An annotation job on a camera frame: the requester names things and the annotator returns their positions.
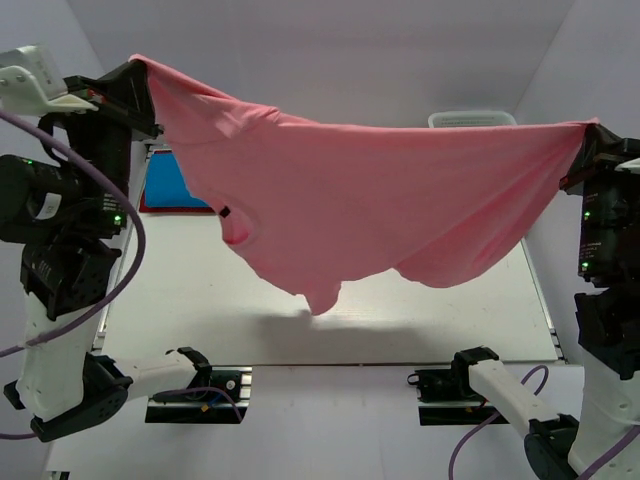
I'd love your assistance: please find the white plastic basket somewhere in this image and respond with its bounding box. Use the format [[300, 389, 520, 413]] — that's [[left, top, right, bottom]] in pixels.
[[428, 110, 517, 128]]

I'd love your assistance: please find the folded red t shirt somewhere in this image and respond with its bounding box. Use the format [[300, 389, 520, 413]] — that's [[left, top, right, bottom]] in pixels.
[[138, 147, 214, 215]]

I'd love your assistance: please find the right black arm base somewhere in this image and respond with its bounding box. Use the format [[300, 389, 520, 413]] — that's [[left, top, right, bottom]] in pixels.
[[407, 368, 497, 426]]

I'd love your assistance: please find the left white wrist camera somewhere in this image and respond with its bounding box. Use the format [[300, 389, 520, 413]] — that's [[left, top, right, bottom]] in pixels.
[[1, 45, 98, 117]]

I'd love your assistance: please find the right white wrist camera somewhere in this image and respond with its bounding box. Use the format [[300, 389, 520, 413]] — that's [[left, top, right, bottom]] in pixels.
[[614, 158, 640, 175]]

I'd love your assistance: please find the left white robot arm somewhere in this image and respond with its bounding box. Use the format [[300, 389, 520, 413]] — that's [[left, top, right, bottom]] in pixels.
[[1, 60, 212, 442]]

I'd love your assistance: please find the folded blue t shirt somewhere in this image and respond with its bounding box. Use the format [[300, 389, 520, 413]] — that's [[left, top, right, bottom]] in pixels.
[[143, 152, 211, 210]]

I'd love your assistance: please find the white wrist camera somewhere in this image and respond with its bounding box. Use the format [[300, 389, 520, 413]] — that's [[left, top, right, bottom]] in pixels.
[[1, 45, 98, 117], [614, 158, 640, 175]]

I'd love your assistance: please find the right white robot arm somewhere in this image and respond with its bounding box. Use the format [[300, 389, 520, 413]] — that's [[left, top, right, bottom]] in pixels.
[[451, 125, 639, 479]]

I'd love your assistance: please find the pink t shirt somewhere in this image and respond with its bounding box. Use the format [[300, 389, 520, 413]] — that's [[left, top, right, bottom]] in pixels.
[[146, 60, 587, 315]]

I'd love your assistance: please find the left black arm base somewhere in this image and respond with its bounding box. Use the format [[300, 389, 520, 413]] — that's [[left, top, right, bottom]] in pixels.
[[145, 367, 252, 425]]

